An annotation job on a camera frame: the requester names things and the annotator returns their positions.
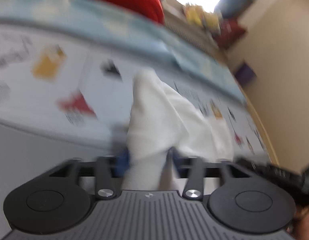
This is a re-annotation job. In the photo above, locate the white t-shirt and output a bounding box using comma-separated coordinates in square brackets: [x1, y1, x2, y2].
[122, 69, 234, 192]

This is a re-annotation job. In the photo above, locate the purple bag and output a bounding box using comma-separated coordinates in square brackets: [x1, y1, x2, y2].
[234, 62, 257, 87]

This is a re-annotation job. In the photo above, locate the dark red plush toy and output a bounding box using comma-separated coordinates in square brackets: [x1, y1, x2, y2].
[214, 18, 247, 49]

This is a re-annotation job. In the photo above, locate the yellow plush toy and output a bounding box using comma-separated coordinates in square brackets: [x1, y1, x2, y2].
[183, 4, 220, 34]

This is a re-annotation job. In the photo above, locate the light blue cloud blanket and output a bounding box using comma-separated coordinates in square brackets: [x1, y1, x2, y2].
[0, 0, 247, 104]

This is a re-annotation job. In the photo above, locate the wooden bed frame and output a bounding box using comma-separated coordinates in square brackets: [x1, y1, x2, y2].
[214, 50, 280, 165]

